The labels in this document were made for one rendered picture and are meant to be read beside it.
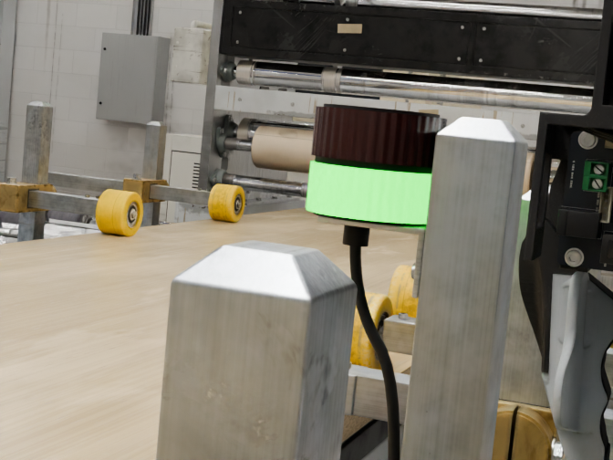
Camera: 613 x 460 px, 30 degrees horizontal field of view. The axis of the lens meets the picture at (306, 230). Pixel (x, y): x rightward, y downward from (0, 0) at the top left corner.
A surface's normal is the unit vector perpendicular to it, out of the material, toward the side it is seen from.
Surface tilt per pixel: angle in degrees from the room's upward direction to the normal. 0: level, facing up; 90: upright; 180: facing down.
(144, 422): 0
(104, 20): 90
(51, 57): 90
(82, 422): 0
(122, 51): 90
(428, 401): 90
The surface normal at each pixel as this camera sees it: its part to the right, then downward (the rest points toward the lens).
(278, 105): -0.33, 0.06
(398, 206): 0.29, 0.12
